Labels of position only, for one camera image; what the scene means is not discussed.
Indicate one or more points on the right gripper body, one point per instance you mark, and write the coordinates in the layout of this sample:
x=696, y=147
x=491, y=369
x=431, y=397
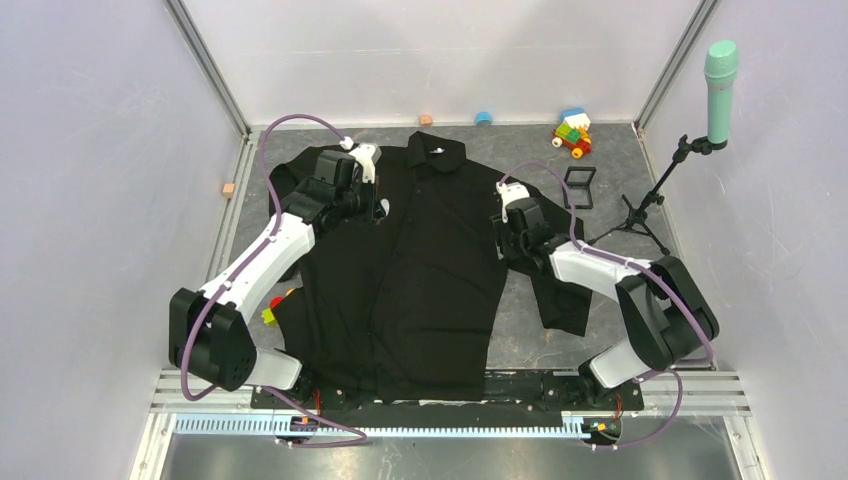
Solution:
x=507, y=243

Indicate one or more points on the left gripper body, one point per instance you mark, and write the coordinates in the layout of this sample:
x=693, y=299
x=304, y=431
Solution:
x=370, y=196

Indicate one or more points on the black shirt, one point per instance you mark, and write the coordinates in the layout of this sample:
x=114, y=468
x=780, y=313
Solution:
x=405, y=308

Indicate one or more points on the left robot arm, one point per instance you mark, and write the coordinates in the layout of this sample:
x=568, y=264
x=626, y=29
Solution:
x=209, y=338

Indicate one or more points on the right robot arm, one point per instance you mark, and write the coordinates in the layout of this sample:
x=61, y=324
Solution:
x=666, y=317

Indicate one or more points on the black brooch display box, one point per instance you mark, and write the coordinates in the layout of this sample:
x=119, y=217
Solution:
x=578, y=192

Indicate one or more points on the blue cap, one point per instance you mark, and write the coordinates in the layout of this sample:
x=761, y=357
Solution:
x=483, y=119

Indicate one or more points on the colourful toy block car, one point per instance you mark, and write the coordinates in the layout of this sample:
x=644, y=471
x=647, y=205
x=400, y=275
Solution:
x=572, y=132

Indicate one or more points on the black tripod microphone stand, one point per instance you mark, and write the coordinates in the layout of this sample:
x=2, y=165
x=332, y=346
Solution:
x=636, y=220

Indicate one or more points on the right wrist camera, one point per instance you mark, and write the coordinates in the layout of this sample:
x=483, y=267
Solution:
x=513, y=193

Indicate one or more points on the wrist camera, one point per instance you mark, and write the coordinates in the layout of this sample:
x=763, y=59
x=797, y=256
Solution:
x=513, y=193
x=367, y=156

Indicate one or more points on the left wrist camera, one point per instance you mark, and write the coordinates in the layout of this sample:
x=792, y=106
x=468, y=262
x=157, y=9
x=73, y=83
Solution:
x=367, y=156

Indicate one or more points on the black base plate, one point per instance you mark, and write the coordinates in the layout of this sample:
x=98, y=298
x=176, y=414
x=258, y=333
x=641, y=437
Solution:
x=511, y=398

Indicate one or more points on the white toothed rail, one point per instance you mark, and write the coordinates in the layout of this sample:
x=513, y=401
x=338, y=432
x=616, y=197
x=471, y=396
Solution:
x=296, y=426

